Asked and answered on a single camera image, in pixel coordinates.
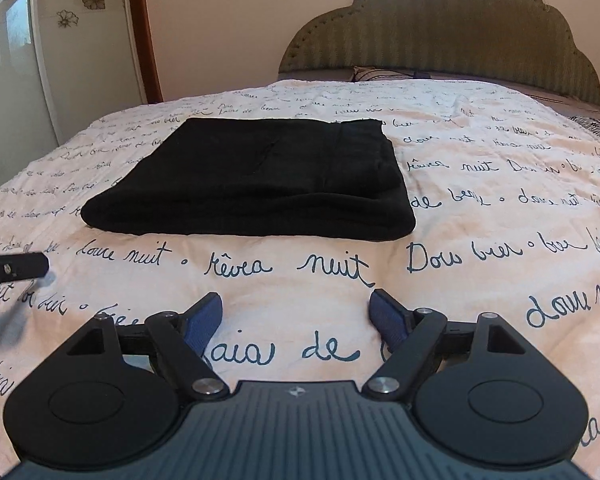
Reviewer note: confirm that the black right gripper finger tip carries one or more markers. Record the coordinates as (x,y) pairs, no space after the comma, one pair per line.
(20,267)

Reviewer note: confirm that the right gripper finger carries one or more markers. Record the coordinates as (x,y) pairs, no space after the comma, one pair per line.
(478,390)
(112,392)

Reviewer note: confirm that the black pants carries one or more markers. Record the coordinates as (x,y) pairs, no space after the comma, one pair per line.
(262,177)

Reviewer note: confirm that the white script-print bedspread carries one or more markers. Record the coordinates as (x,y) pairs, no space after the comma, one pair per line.
(506,195)

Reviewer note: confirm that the frosted glass wardrobe door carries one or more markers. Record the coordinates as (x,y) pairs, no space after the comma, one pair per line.
(63,64)

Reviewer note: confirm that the grey striped pillow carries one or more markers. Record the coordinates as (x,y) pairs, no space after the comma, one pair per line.
(370,73)

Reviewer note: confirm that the green striped headboard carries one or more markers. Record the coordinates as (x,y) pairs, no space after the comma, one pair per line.
(522,41)

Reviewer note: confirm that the brown wooden door frame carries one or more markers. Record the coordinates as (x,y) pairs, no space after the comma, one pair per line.
(145,51)

